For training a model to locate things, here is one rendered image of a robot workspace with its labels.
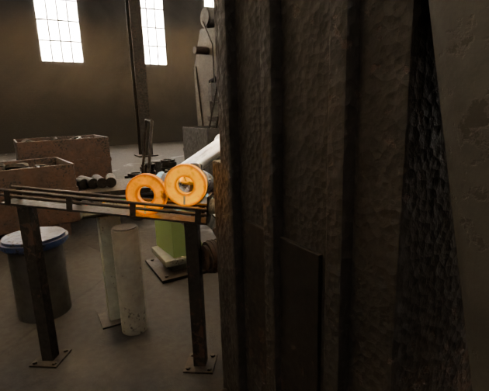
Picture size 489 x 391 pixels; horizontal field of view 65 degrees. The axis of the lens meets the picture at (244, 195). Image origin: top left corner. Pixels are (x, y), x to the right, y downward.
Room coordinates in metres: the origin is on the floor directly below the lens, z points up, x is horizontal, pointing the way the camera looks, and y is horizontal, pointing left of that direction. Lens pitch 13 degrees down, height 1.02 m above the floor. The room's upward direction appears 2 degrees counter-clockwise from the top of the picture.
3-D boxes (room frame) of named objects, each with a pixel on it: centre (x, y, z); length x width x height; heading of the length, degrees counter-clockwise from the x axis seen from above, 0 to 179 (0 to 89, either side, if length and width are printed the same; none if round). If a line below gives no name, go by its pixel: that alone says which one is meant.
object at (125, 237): (1.66, 0.55, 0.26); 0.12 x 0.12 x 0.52
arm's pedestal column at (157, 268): (2.43, 0.44, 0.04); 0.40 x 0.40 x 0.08; 29
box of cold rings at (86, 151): (4.96, 2.35, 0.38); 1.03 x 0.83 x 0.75; 122
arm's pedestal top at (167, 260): (2.43, 0.44, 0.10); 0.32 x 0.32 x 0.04; 29
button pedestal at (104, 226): (1.78, 0.66, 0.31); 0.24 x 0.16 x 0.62; 119
